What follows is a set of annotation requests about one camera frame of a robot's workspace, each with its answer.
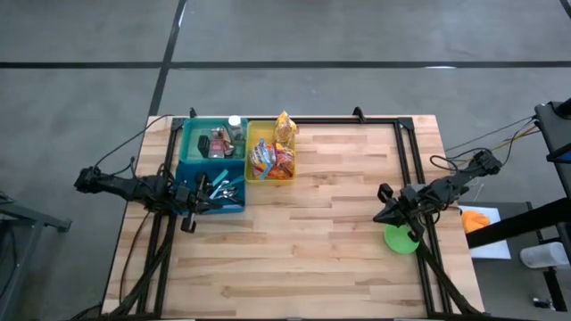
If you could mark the green-lidded herb spice jar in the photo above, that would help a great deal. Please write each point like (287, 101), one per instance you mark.
(239, 149)

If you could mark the white plastic container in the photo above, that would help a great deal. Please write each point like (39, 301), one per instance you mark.
(544, 255)

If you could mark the rectangular metal spice tin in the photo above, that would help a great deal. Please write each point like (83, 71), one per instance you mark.
(217, 149)

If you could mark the grey metal mounting plate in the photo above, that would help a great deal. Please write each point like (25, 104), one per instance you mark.
(414, 187)

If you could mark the small glass saffron jar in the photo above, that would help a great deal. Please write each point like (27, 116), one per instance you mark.
(217, 132)

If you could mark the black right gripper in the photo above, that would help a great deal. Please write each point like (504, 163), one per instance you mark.
(408, 203)

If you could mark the teal plastic bin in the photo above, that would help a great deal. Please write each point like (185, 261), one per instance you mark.
(192, 134)

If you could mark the dark blue plastic bin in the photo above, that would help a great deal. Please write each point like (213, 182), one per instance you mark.
(187, 167)

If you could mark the black equipment stand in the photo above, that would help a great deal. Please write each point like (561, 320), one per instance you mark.
(553, 129)

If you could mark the translucent yellow plastic bin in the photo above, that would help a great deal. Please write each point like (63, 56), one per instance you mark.
(261, 131)

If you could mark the dark green tea box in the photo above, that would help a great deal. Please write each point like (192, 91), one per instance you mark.
(203, 146)

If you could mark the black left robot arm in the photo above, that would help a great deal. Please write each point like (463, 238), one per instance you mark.
(125, 187)

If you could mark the yellow chicken ramen packet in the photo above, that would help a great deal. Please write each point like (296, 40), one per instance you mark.
(284, 129)

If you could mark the blue-striped low-sodium ramen packet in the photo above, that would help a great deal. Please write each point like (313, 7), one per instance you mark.
(262, 158)

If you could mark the small black floor item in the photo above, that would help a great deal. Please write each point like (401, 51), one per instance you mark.
(542, 303)

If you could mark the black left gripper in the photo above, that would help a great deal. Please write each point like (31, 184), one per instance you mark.
(192, 198)

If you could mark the grey metal side table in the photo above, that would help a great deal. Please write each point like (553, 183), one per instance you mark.
(27, 218)

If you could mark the black frame clamp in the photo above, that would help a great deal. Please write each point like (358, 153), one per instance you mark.
(358, 115)
(192, 112)

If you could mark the orange cloth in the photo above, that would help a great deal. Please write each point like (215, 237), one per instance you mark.
(475, 221)

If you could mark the green plastic bowl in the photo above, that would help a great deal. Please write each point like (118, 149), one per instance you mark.
(399, 243)

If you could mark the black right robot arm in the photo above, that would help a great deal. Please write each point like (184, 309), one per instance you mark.
(459, 180)

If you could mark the white-lidded glass spice jar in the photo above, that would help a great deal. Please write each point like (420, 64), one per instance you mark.
(235, 121)

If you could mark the white paper sheet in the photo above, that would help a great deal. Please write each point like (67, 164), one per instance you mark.
(490, 249)

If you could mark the orange roast beef ramen packet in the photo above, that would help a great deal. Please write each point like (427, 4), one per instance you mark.
(285, 153)

